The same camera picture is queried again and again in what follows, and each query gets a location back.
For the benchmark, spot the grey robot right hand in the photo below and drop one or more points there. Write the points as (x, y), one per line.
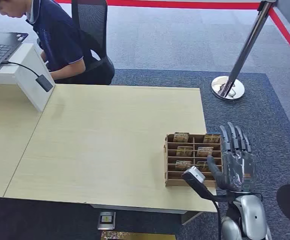
(238, 169)

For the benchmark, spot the person's forearm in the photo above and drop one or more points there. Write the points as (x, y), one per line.
(69, 69)

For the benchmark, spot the wooden card holder box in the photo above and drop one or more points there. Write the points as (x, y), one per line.
(169, 165)

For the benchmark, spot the person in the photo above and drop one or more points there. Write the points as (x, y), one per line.
(57, 33)

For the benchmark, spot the dark blue carpet rug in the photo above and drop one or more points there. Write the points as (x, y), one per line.
(267, 116)

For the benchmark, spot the chrome round stanchion base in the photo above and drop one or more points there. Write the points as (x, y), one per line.
(236, 89)

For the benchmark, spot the red barrier belt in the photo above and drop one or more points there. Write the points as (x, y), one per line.
(287, 34)

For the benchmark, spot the gold patterned panel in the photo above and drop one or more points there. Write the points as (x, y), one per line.
(137, 236)

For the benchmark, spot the metal floor socket box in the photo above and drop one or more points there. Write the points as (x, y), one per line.
(106, 220)

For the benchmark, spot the black mesh office chair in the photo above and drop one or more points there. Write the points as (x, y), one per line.
(92, 20)

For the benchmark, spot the black rectangular adapter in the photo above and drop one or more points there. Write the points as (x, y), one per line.
(44, 82)

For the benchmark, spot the white laptop stand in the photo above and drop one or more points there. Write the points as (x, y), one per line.
(27, 66)

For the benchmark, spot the chrome stanchion post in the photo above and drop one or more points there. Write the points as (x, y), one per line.
(248, 43)

